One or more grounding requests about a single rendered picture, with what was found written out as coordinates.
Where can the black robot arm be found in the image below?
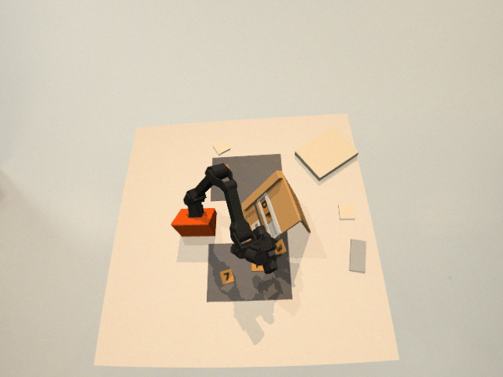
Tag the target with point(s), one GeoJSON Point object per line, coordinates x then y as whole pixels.
{"type": "Point", "coordinates": [240, 230]}

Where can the cream paper ticket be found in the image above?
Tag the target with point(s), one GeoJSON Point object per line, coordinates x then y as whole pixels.
{"type": "Point", "coordinates": [255, 225]}

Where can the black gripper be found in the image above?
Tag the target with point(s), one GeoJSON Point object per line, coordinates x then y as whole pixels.
{"type": "Point", "coordinates": [271, 262]}

